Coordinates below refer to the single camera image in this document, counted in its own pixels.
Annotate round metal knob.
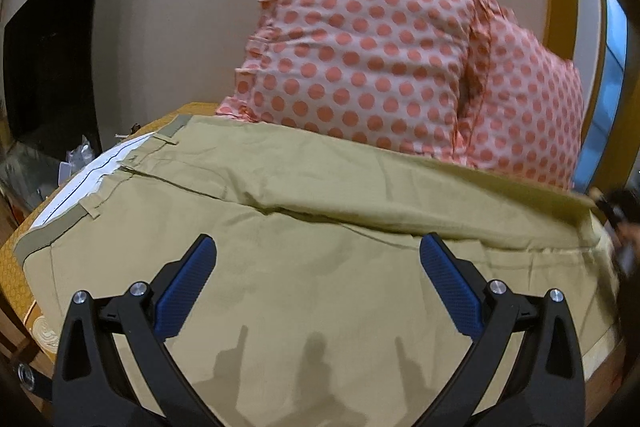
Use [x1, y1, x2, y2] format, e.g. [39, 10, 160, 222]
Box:
[16, 363, 37, 393]

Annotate left polka dot pillow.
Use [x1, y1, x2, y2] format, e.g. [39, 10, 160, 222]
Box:
[218, 0, 480, 160]

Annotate cluttered bedside table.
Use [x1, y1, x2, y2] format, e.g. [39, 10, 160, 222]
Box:
[1, 138, 98, 222]

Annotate yellow patterned bed sheet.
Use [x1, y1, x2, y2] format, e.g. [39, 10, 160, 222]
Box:
[1, 102, 626, 379]

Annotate window with wooden frame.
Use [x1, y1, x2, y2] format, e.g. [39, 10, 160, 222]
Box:
[542, 0, 639, 193]

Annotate polka dot pillow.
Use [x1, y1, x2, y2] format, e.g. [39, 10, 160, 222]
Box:
[454, 0, 584, 191]
[218, 0, 480, 160]

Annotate right polka dot pillow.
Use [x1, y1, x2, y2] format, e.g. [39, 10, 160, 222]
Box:
[454, 0, 584, 191]

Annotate khaki beige pants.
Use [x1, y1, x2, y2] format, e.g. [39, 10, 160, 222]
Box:
[14, 115, 616, 426]

